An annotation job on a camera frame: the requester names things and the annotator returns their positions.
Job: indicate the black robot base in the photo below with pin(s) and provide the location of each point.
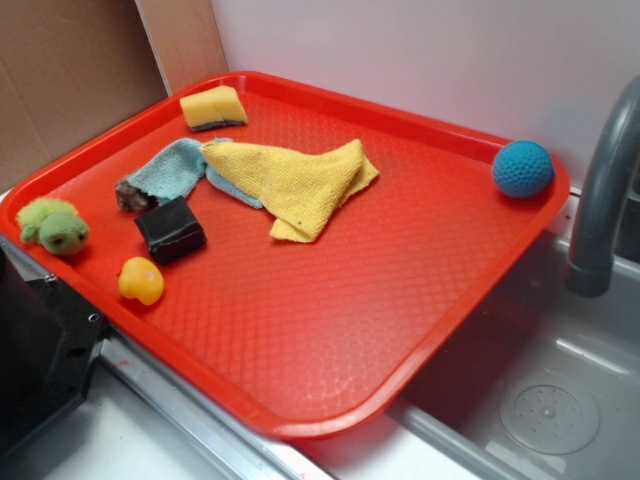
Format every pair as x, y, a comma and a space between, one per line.
50, 338

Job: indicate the grey faucet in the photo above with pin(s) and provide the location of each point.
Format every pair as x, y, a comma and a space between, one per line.
607, 220

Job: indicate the yellow sponge with grey base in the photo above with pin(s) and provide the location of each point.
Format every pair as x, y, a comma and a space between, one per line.
213, 108

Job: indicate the blue dimpled ball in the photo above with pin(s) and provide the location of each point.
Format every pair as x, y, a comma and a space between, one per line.
522, 169

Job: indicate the brown fuzzy lump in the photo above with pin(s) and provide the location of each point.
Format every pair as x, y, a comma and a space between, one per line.
132, 199

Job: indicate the light blue cloth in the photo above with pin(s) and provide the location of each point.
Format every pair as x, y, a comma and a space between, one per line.
175, 171

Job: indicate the yellow knitted cloth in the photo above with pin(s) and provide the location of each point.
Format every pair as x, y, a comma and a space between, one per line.
300, 190

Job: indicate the black block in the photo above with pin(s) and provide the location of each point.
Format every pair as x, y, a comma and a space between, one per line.
171, 231

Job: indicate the yellow plastic toy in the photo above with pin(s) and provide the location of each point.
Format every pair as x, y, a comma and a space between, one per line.
141, 280

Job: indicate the brown cardboard panel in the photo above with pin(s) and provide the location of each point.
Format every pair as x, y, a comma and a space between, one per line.
71, 70

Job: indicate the red plastic tray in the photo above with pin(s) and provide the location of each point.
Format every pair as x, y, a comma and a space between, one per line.
302, 340

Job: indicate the grey toy sink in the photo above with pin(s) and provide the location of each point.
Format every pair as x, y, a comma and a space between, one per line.
537, 383

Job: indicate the green plush toy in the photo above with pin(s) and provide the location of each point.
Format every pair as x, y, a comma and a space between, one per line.
54, 224

